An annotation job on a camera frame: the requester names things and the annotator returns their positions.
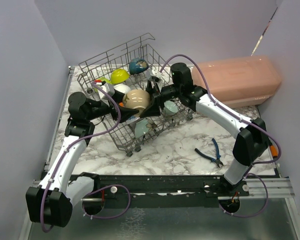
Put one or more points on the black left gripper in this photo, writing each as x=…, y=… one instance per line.
x=125, y=113

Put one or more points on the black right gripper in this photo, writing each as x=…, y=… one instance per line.
x=153, y=109

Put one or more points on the beige patterned bowl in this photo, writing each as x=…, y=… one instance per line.
x=136, y=99

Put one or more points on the celadon green bowl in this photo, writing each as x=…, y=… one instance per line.
x=143, y=127

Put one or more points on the grey bowl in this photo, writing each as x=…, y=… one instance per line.
x=122, y=88

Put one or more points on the dark brown bowl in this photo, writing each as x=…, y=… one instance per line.
x=137, y=66

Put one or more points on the yellow-green bowl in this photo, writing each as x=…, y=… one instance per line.
x=118, y=76

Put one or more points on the blue floral bowl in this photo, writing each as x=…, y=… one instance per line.
x=132, y=120

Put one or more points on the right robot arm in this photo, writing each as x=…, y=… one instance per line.
x=249, y=134

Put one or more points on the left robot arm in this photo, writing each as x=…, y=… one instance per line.
x=52, y=201

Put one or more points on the orange-tipped screwdriver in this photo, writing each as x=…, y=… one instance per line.
x=273, y=150

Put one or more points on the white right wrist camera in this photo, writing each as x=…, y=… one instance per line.
x=154, y=75

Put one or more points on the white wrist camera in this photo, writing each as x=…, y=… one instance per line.
x=107, y=88
x=154, y=75

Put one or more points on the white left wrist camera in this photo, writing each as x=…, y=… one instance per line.
x=107, y=88

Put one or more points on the grey wire dish rack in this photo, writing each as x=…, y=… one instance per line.
x=103, y=64

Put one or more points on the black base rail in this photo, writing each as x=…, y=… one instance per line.
x=165, y=191

